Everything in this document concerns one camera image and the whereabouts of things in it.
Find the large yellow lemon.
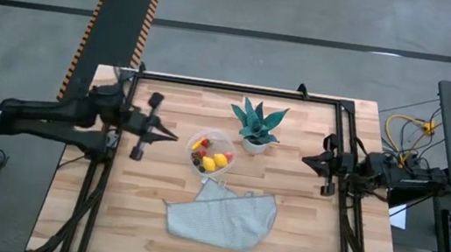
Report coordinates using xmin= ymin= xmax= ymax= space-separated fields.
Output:
xmin=211 ymin=152 xmax=230 ymax=170

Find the small yellow lemon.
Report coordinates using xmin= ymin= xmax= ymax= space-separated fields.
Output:
xmin=200 ymin=156 xmax=218 ymax=174

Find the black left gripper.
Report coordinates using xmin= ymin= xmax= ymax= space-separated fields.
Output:
xmin=123 ymin=88 xmax=186 ymax=167

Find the black aluminium rig frame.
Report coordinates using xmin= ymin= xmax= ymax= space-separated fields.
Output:
xmin=26 ymin=48 xmax=427 ymax=252

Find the clear plastic tupperware container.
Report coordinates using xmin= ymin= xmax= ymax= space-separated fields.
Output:
xmin=181 ymin=124 xmax=240 ymax=182

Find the white plant pot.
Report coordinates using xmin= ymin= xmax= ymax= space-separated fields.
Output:
xmin=239 ymin=136 xmax=270 ymax=158

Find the green snake plant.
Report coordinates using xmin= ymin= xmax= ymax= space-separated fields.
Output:
xmin=225 ymin=94 xmax=292 ymax=148

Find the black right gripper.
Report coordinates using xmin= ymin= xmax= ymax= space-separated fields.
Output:
xmin=297 ymin=129 xmax=360 ymax=201

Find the grey waffle weave towel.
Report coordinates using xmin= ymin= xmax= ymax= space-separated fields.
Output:
xmin=157 ymin=170 xmax=282 ymax=252

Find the white paper sheet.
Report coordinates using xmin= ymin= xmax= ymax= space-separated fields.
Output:
xmin=386 ymin=200 xmax=411 ymax=231

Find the yellow cable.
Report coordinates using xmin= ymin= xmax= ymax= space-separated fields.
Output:
xmin=381 ymin=112 xmax=439 ymax=169

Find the black ramp with hazard stripes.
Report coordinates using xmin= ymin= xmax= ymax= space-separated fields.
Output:
xmin=56 ymin=0 xmax=160 ymax=114

